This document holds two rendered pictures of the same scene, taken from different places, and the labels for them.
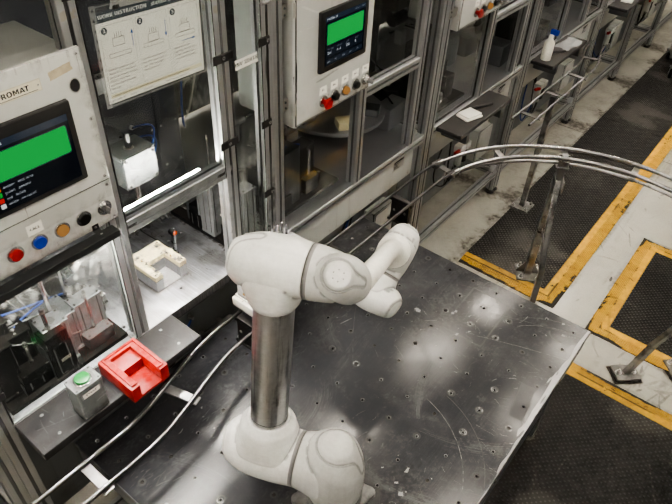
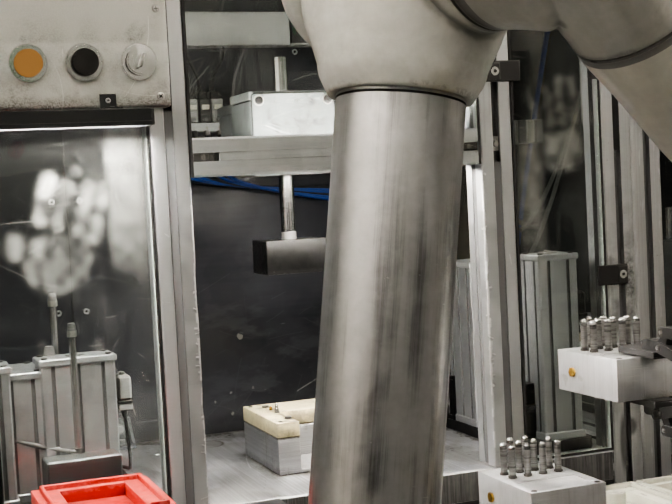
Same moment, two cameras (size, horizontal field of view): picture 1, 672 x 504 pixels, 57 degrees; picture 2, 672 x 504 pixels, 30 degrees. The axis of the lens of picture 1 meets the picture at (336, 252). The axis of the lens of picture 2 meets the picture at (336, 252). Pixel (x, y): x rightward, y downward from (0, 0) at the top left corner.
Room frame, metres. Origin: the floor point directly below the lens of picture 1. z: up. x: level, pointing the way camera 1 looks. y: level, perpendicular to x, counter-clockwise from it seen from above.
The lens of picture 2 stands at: (0.18, -0.34, 1.27)
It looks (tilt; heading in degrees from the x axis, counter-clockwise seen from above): 3 degrees down; 33
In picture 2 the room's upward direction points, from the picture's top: 3 degrees counter-clockwise
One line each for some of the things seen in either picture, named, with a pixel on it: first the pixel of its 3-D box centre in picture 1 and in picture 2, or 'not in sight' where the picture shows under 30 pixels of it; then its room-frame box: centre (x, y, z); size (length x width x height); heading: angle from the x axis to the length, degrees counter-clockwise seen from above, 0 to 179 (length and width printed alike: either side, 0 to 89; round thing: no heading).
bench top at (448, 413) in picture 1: (358, 384); not in sight; (1.31, -0.10, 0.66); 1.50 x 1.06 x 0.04; 144
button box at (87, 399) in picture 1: (85, 390); not in sight; (1.01, 0.66, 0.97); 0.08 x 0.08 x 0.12; 54
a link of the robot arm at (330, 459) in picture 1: (332, 465); not in sight; (0.90, -0.02, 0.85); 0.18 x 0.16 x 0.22; 76
